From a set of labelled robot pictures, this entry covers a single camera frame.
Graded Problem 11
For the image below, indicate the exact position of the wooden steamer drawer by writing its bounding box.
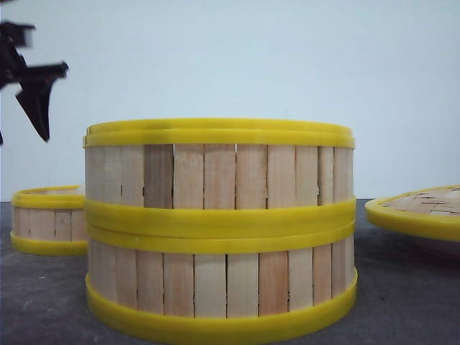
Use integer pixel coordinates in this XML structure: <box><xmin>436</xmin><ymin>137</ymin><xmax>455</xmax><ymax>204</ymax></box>
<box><xmin>10</xmin><ymin>185</ymin><xmax>87</xmax><ymax>256</ymax></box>
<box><xmin>83</xmin><ymin>119</ymin><xmax>355</xmax><ymax>252</ymax></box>
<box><xmin>86</xmin><ymin>219</ymin><xmax>357</xmax><ymax>343</ymax></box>

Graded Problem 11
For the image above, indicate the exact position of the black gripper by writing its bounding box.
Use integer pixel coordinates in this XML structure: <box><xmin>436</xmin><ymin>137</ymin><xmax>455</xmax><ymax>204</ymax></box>
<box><xmin>1</xmin><ymin>22</ymin><xmax>68</xmax><ymax>142</ymax></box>

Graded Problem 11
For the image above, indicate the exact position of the white plate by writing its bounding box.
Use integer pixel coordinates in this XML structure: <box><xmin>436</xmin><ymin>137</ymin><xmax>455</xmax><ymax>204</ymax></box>
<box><xmin>385</xmin><ymin>235</ymin><xmax>459</xmax><ymax>266</ymax></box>

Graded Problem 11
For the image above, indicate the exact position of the woven bamboo steamer lid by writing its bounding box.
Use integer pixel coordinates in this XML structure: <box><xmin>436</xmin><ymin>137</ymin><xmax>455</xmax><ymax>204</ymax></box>
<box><xmin>365</xmin><ymin>185</ymin><xmax>459</xmax><ymax>242</ymax></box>

